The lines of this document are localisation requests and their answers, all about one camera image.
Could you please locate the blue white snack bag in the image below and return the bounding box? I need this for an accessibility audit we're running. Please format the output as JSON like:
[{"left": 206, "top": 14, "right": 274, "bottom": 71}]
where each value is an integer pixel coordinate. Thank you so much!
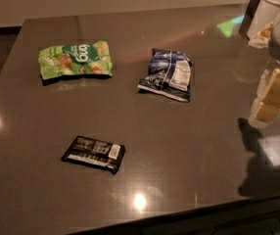
[{"left": 138, "top": 48, "right": 194, "bottom": 102}]

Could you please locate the black rxbar chocolate bar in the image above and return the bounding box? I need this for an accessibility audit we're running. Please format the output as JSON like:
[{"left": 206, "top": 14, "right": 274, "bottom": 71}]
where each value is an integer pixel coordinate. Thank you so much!
[{"left": 62, "top": 135, "right": 125, "bottom": 174}]

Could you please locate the green snack bag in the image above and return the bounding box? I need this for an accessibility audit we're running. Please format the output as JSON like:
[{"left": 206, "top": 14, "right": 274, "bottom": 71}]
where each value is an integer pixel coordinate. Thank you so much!
[{"left": 38, "top": 41, "right": 113, "bottom": 80}]

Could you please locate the large white canister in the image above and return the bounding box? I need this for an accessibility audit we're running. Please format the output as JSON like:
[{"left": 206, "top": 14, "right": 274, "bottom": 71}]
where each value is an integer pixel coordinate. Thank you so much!
[{"left": 247, "top": 0, "right": 280, "bottom": 39}]

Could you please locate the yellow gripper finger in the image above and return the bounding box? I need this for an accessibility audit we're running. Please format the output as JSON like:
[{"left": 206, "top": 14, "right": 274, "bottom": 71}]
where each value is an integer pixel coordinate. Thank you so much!
[{"left": 249, "top": 66, "right": 280, "bottom": 124}]

